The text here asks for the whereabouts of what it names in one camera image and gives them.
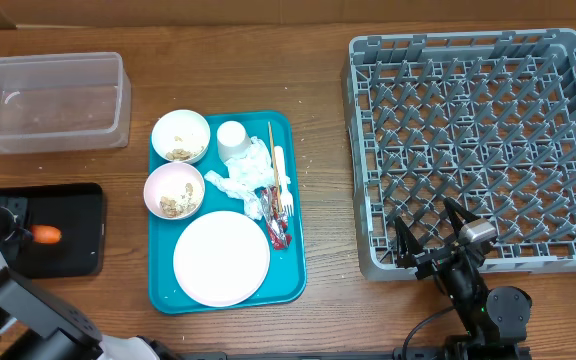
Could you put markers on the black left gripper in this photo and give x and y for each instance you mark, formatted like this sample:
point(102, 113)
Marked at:
point(15, 243)

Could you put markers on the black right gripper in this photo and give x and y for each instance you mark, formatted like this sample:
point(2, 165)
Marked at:
point(441, 256)

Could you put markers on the orange carrot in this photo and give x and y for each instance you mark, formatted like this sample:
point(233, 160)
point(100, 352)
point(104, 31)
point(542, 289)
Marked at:
point(44, 234)

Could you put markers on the pink bowl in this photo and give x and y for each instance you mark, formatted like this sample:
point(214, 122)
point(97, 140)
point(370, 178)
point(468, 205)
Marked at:
point(174, 191)

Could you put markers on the white bowl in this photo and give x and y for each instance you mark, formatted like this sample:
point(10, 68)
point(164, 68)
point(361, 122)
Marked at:
point(181, 136)

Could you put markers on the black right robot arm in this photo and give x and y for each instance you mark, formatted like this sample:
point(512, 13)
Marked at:
point(495, 319)

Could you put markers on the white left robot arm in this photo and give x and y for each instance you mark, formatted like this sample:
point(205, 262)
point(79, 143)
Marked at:
point(55, 329)

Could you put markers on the black food waste tray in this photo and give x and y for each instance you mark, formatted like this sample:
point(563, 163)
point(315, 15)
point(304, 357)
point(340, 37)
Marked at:
point(77, 212)

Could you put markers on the grey plastic dishwasher rack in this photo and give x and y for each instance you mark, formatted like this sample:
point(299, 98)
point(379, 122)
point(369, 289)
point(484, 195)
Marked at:
point(487, 119)

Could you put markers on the clear plastic bin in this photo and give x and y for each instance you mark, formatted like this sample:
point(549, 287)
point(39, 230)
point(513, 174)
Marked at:
point(63, 102)

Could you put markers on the white plastic fork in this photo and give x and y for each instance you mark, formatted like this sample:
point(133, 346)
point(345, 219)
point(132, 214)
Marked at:
point(286, 196)

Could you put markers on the teal plastic serving tray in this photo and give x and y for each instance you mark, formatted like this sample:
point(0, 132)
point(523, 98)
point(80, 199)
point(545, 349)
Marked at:
point(287, 275)

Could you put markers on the red snack wrapper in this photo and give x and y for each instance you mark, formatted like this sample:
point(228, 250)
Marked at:
point(276, 219)

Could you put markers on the wooden chopstick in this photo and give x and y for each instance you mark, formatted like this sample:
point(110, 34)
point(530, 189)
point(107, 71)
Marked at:
point(274, 165)

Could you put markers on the crumpled white tissue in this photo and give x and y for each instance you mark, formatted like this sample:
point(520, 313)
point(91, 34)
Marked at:
point(250, 171)

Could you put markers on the large white plate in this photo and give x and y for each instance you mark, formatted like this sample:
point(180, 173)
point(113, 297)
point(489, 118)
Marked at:
point(221, 259)

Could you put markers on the white paper cup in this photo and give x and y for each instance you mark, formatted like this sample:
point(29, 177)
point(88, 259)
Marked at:
point(232, 140)

